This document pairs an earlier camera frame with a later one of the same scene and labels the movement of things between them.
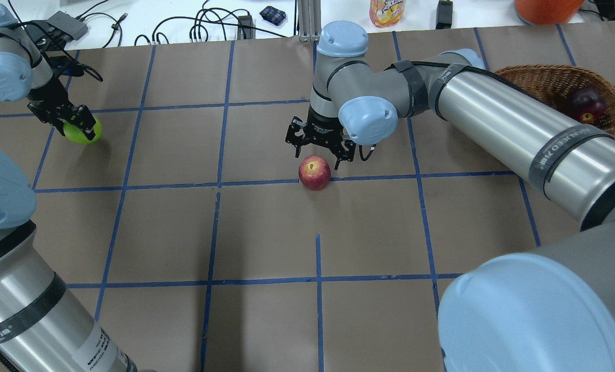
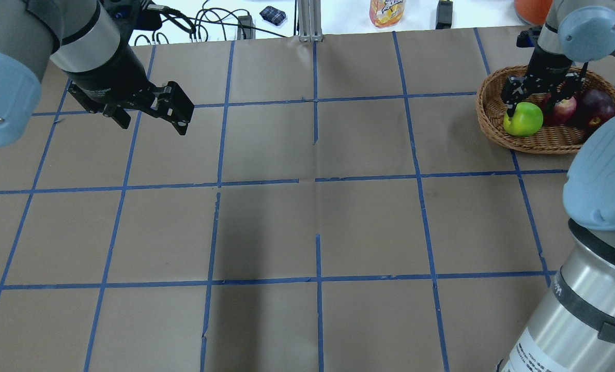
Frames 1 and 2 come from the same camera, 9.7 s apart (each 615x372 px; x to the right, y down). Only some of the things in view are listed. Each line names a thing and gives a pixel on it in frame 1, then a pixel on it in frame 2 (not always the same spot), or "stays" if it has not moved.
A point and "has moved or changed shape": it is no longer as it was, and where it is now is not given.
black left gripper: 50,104 → 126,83
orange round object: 548,12 stays
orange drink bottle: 383,13 stays
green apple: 77,135 has moved or changed shape
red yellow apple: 314,172 has moved or changed shape
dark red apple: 586,106 has moved or changed shape
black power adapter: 444,15 stays
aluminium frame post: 309,20 stays
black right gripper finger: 350,145 → 554,97
